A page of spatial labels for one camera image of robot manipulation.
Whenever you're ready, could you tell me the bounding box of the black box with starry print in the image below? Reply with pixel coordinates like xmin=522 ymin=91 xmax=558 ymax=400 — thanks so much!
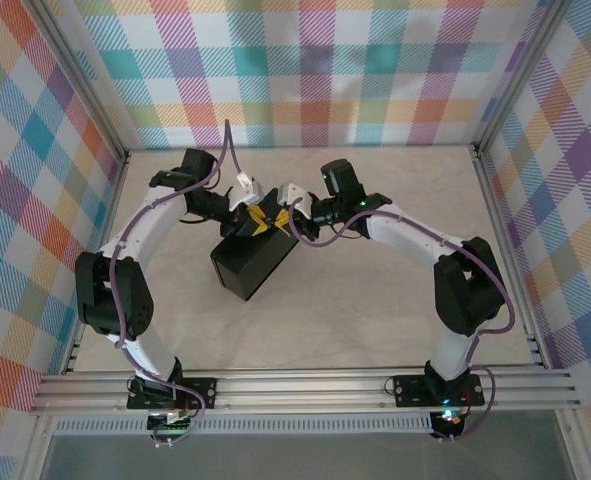
xmin=209 ymin=188 xmax=302 ymax=303

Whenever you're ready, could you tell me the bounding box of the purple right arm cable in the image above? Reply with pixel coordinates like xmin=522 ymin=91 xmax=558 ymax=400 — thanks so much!
xmin=292 ymin=199 xmax=516 ymax=444

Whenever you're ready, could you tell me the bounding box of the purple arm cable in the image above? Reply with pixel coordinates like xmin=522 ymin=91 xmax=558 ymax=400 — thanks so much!
xmin=292 ymin=199 xmax=516 ymax=444
xmin=108 ymin=118 xmax=245 ymax=447

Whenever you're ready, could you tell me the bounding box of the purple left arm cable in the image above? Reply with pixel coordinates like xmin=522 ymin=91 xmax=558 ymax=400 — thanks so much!
xmin=108 ymin=118 xmax=245 ymax=447

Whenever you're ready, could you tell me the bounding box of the aluminium side rail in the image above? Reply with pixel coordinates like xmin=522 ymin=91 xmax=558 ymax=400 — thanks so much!
xmin=29 ymin=149 xmax=132 ymax=416
xmin=472 ymin=144 xmax=551 ymax=371

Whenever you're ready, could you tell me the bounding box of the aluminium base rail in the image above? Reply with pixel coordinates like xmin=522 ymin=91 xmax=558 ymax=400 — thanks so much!
xmin=29 ymin=369 xmax=584 ymax=416

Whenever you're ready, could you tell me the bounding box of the aluminium frame post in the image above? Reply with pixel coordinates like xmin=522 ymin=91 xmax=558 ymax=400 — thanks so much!
xmin=472 ymin=0 xmax=574 ymax=156
xmin=27 ymin=0 xmax=132 ymax=164

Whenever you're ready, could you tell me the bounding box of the grey slotted cable duct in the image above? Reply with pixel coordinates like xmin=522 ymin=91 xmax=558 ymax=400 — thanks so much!
xmin=52 ymin=417 xmax=436 ymax=436

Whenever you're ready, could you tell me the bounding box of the aluminium frame leg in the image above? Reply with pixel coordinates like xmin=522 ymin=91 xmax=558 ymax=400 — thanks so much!
xmin=17 ymin=412 xmax=59 ymax=480
xmin=557 ymin=409 xmax=591 ymax=480

